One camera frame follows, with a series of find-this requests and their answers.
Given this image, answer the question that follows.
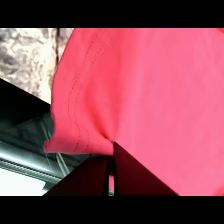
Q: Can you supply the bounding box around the red garment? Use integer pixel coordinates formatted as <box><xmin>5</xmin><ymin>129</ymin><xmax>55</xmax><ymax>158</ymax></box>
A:
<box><xmin>43</xmin><ymin>27</ymin><xmax>224</xmax><ymax>197</ymax></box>

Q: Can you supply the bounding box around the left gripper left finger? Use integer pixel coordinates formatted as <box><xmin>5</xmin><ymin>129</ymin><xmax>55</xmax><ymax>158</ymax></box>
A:
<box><xmin>43</xmin><ymin>155</ymin><xmax>112</xmax><ymax>197</ymax></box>

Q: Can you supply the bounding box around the silver frame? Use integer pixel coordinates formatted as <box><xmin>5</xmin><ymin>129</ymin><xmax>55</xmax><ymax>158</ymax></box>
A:
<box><xmin>0</xmin><ymin>111</ymin><xmax>98</xmax><ymax>185</ymax></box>

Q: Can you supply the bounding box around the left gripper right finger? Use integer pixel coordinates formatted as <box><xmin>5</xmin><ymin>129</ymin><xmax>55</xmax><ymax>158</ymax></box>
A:
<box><xmin>112</xmin><ymin>141</ymin><xmax>180</xmax><ymax>197</ymax></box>

